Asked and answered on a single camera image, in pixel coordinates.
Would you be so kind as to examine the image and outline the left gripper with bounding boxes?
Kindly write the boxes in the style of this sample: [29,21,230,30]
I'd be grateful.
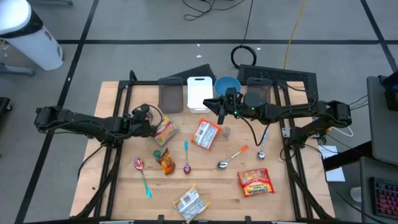
[129,111,160,138]

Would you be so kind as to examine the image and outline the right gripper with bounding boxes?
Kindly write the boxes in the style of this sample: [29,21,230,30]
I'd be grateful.
[203,96,250,126]

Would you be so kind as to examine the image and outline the taco seasoning pouch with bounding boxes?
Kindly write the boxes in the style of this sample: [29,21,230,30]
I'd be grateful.
[156,147,177,176]

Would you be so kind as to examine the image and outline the large iridescent spoon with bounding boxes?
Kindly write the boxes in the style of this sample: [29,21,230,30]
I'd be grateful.
[133,157,153,199]

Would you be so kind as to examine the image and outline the small iridescent spoon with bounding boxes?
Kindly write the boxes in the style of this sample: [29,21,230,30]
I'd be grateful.
[183,141,192,175]

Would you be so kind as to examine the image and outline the yellow ramen packet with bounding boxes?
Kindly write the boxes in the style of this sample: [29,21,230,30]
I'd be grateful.
[172,183,211,224]

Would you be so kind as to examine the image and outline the white plastic bin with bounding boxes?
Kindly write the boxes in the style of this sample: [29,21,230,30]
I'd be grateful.
[187,76,215,114]

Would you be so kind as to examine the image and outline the blue bowl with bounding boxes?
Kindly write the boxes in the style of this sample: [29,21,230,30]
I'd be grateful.
[213,75,242,98]

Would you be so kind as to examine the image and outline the orange ramen packet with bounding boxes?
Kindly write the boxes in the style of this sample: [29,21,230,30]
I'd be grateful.
[190,118,223,152]

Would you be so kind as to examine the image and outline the translucent grey bin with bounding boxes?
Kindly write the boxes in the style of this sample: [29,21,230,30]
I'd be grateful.
[157,76,184,114]
[246,77,274,105]

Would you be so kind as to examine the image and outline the black wedge-shaped stand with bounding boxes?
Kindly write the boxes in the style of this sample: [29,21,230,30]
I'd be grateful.
[169,63,218,84]

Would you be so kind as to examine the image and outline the black perforated panel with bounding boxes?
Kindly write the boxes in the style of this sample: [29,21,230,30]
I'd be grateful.
[236,63,320,106]

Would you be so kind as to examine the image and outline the red ramen packet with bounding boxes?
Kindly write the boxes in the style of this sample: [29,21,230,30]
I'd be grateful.
[237,167,275,198]

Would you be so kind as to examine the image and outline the white paper sheet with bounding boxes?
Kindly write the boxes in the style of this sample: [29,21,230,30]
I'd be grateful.
[318,144,346,183]

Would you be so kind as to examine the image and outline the grey desk foot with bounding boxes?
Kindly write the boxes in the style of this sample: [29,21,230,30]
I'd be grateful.
[0,62,35,78]

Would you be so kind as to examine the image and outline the white computer mouse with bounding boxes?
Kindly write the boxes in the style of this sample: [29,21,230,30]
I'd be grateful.
[350,186,363,203]

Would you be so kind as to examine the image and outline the grey desk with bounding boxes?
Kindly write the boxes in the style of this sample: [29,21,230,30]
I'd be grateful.
[366,75,398,166]
[359,156,398,224]

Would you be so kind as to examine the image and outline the black box device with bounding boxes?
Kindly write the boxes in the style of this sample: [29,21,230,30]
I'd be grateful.
[378,70,398,112]

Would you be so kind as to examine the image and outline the backlit keyboard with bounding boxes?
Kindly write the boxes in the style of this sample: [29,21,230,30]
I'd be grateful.
[369,176,398,220]

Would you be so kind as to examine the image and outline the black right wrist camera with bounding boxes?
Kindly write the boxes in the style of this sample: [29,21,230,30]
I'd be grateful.
[224,87,238,104]

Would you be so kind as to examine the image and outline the black hanging arm cable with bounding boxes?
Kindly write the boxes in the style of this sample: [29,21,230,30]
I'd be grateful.
[234,111,274,147]

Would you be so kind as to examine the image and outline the black coiled cable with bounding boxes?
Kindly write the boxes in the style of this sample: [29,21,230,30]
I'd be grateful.
[230,0,258,70]

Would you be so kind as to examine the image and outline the orange-handled metal spoon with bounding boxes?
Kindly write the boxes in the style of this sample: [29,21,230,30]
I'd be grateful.
[216,144,249,170]

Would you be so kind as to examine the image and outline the pale-handled metal spoon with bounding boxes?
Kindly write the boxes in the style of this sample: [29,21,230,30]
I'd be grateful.
[256,129,269,161]

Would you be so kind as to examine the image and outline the thin black cable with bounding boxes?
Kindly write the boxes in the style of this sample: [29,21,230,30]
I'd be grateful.
[182,0,246,22]

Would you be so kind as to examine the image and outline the yellow cable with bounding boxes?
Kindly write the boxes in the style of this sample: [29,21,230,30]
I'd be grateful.
[283,0,307,70]

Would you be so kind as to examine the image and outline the white cable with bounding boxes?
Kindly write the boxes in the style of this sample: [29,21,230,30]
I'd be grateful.
[329,126,354,138]

